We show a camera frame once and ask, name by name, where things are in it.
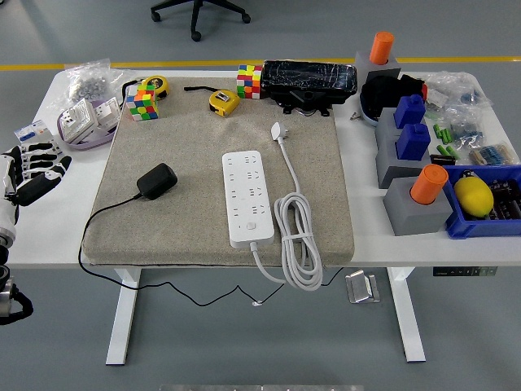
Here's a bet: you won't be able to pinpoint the white wall switch panel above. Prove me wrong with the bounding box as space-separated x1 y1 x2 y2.
95 97 122 131

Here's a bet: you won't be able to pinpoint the black fabric bundle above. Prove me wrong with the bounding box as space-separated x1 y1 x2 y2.
360 74 427 119

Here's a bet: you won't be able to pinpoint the purple plastic tray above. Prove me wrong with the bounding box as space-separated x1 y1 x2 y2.
55 96 123 152

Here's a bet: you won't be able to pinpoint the white power strip cable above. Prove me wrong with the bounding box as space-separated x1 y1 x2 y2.
250 121 325 292

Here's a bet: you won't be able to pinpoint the white wall socket panel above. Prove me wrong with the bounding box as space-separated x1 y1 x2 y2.
60 99 101 143

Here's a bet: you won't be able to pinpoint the grey-brown mat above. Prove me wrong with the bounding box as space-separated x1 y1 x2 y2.
81 76 355 269

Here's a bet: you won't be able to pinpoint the light blue bowl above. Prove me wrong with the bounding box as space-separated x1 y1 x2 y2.
359 91 382 128

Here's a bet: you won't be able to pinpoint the clear bag of resistors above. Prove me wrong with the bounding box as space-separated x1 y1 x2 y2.
467 141 521 167

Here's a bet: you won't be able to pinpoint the metal bracket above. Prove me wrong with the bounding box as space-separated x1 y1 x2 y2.
344 270 383 305

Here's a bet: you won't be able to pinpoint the rubik's cube with red stickers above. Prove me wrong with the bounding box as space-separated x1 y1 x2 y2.
236 64 264 100

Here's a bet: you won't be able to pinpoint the white table leg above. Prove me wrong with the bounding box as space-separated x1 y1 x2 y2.
386 266 427 363
105 267 142 367

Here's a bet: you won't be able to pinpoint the wide orange cylinder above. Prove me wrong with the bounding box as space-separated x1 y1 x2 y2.
409 164 449 206

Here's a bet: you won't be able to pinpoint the black electronic parts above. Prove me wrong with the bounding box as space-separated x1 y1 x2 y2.
486 178 521 221

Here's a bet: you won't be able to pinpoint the blue plastic peg block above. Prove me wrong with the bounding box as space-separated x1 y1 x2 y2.
393 94 427 130
395 123 431 162

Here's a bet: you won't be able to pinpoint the white circuit breaker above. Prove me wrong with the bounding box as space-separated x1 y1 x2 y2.
14 120 65 158

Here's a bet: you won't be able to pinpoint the black office chair base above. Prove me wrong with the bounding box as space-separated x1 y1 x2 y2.
150 0 252 42

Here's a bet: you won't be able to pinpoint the yellow tape measure with strap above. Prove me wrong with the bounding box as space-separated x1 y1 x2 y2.
183 84 241 118

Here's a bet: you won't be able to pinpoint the clear bag of small parts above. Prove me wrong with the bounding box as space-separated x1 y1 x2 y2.
425 72 496 111

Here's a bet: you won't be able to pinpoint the black wrapped case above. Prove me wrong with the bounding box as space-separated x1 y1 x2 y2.
260 59 358 118

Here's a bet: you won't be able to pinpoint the yellow lemon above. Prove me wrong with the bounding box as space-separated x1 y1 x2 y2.
453 174 495 217

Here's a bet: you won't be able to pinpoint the clear bag of metal nuts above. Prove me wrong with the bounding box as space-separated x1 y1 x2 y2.
47 59 135 111

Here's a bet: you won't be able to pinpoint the large grey block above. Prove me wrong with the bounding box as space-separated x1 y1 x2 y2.
382 177 453 237

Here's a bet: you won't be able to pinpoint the rubik's cube with green stickers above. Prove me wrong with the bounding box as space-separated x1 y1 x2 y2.
125 83 160 122

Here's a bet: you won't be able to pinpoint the small grey block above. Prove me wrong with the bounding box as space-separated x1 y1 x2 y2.
355 51 402 81

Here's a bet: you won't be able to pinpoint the white power strip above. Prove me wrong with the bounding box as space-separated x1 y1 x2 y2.
221 150 275 249

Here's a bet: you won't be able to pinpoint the tall orange cylinder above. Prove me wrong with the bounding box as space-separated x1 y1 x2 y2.
369 31 395 66

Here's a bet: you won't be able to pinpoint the blue plastic bin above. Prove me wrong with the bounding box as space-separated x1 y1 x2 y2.
442 165 521 240

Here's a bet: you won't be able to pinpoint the black and yellow tape measure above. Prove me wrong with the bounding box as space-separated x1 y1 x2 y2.
120 75 170 101

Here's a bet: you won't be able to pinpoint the grey slotted block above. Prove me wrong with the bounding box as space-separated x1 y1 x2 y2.
374 108 408 147
375 140 432 189

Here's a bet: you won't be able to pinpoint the table height control panel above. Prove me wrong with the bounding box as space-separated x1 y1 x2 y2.
432 266 499 278

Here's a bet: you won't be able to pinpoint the black plug adapter with cord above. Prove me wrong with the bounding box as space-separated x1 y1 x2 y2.
77 162 343 307

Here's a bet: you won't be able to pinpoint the clear bag of blue parts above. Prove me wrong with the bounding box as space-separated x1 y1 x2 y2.
445 103 492 143

